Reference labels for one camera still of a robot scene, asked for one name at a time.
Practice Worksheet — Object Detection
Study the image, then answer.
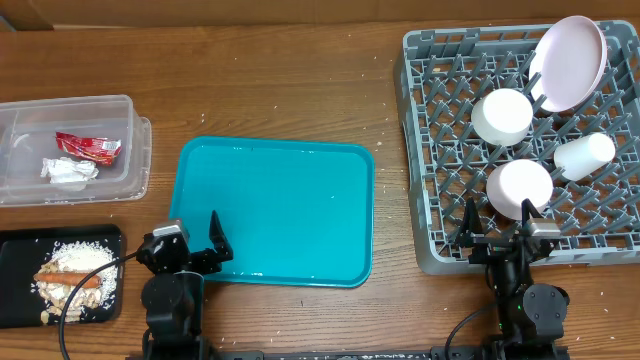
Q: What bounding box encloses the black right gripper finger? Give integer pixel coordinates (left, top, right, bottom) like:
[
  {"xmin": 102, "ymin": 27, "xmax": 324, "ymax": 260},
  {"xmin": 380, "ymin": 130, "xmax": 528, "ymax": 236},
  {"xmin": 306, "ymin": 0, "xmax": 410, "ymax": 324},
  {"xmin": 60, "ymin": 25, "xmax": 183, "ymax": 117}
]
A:
[
  {"xmin": 521, "ymin": 198, "xmax": 542, "ymax": 223},
  {"xmin": 458, "ymin": 198, "xmax": 484, "ymax": 240}
]

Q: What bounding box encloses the small white plate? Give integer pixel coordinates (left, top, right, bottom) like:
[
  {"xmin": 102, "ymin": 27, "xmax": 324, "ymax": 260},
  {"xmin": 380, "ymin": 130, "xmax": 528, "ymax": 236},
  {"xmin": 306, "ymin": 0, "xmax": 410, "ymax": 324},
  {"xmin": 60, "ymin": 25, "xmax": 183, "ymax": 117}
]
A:
[{"xmin": 486, "ymin": 159, "xmax": 553, "ymax": 220}]

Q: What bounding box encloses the white cup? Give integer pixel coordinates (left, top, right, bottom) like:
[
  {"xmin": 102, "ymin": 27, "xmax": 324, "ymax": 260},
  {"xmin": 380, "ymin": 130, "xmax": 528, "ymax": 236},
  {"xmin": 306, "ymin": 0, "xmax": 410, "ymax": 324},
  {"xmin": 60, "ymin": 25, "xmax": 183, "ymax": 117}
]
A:
[{"xmin": 553, "ymin": 133, "xmax": 616, "ymax": 181}]

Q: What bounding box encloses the white saucer bowl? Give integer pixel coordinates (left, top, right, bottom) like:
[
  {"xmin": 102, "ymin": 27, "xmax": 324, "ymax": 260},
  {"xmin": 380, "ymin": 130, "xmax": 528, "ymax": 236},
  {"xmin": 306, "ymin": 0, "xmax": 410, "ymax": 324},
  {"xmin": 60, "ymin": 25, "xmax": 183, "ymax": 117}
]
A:
[{"xmin": 471, "ymin": 88, "xmax": 533, "ymax": 146}]

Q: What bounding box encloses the red snack wrapper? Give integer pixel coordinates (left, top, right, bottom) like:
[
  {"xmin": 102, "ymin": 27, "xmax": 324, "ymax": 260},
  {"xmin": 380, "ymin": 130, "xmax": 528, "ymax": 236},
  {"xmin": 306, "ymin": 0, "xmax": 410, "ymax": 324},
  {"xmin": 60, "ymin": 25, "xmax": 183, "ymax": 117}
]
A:
[{"xmin": 55, "ymin": 132, "xmax": 122, "ymax": 166}]

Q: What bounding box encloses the white tissue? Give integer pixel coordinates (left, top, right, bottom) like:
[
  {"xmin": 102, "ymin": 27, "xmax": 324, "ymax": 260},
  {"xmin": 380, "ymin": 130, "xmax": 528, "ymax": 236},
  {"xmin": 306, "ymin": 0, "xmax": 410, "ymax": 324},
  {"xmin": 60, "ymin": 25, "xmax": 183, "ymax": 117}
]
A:
[{"xmin": 41, "ymin": 157, "xmax": 99, "ymax": 184}]

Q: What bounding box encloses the large white plate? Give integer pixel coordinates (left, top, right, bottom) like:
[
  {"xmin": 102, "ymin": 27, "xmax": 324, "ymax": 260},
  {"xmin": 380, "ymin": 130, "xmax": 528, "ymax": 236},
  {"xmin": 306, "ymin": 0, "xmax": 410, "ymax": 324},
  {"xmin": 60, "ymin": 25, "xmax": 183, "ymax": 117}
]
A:
[{"xmin": 529, "ymin": 16, "xmax": 607, "ymax": 112}]

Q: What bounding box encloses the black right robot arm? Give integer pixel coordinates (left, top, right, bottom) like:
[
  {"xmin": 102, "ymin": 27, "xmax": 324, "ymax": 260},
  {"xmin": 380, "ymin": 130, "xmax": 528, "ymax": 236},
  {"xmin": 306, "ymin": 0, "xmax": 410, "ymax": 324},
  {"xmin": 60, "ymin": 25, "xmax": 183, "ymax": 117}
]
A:
[{"xmin": 444, "ymin": 198, "xmax": 570, "ymax": 360}]

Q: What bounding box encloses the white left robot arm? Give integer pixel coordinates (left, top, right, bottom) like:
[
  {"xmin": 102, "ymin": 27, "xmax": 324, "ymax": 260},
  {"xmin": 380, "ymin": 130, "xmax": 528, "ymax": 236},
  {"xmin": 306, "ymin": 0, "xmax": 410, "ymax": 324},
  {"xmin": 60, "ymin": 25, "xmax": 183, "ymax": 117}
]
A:
[{"xmin": 136, "ymin": 212, "xmax": 233, "ymax": 360}]

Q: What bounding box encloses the grey dishwasher rack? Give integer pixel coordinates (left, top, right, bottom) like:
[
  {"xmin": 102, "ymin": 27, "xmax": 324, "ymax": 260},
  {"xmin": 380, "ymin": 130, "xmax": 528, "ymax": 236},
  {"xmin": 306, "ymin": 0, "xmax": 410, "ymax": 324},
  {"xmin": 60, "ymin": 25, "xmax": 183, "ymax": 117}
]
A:
[{"xmin": 395, "ymin": 20, "xmax": 639, "ymax": 275}]

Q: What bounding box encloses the black waste tray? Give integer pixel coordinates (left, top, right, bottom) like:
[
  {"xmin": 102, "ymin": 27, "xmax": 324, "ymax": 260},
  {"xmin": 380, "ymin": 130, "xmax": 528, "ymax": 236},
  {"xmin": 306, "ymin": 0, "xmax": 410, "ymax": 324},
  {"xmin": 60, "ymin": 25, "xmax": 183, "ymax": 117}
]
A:
[{"xmin": 1, "ymin": 224, "xmax": 126, "ymax": 328}]

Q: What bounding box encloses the teal plastic tray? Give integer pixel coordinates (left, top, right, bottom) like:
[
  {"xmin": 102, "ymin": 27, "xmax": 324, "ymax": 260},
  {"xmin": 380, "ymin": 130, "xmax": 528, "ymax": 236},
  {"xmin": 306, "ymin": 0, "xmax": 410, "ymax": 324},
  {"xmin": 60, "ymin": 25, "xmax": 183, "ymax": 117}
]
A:
[{"xmin": 169, "ymin": 136, "xmax": 376, "ymax": 288}]

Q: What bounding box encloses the food scraps pile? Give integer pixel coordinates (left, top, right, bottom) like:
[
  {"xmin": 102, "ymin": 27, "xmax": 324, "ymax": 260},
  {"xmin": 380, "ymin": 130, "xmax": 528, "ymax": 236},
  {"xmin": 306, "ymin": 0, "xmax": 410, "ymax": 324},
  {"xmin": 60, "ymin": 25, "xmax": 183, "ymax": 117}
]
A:
[{"xmin": 31, "ymin": 239, "xmax": 118, "ymax": 325}]

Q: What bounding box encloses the clear plastic storage bin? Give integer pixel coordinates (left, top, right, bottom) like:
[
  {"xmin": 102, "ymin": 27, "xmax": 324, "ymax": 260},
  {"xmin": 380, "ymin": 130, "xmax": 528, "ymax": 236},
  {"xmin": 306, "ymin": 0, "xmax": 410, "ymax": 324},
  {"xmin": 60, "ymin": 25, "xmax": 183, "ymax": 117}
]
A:
[{"xmin": 1, "ymin": 95, "xmax": 152, "ymax": 207}]

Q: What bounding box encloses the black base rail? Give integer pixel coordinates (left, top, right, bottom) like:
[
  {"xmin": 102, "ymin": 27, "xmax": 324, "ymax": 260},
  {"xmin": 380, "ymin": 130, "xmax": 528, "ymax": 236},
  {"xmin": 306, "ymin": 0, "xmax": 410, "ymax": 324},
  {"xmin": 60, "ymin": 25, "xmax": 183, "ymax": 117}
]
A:
[{"xmin": 214, "ymin": 347, "xmax": 484, "ymax": 360}]

